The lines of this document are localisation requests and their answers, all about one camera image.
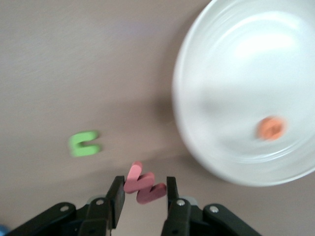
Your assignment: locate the green foam letter u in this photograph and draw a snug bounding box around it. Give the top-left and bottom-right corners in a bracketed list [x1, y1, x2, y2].
[68, 130, 102, 157]

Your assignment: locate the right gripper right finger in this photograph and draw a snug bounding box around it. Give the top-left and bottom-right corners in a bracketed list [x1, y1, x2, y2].
[161, 176, 192, 236]

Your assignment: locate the pink foam letter w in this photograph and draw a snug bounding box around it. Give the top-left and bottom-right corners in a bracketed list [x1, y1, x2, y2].
[123, 161, 167, 205]

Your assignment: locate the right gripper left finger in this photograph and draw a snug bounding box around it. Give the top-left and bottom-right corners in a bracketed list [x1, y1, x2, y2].
[78, 175, 126, 236]

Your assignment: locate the beige round plate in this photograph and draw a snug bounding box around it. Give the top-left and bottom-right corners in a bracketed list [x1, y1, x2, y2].
[171, 0, 315, 187]

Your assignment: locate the orange foam letter e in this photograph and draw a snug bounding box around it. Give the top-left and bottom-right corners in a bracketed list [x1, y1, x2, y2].
[254, 116, 288, 141]

